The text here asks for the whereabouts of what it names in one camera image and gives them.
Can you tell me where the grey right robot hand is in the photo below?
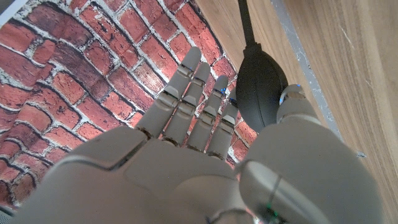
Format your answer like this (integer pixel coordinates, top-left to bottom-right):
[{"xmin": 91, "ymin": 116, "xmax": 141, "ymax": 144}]
[{"xmin": 12, "ymin": 46, "xmax": 385, "ymax": 224}]

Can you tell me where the black rubber air blower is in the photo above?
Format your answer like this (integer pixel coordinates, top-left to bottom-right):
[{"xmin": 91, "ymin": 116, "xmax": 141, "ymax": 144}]
[{"xmin": 235, "ymin": 0, "xmax": 290, "ymax": 134}]

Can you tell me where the red brick printed backdrop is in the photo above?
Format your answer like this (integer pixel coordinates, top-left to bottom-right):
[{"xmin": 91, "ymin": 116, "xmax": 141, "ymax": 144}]
[{"xmin": 0, "ymin": 0, "xmax": 259, "ymax": 210}]

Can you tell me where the grey tape outline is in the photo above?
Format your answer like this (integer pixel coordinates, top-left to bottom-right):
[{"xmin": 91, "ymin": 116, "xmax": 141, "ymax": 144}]
[{"xmin": 269, "ymin": 0, "xmax": 343, "ymax": 141}]

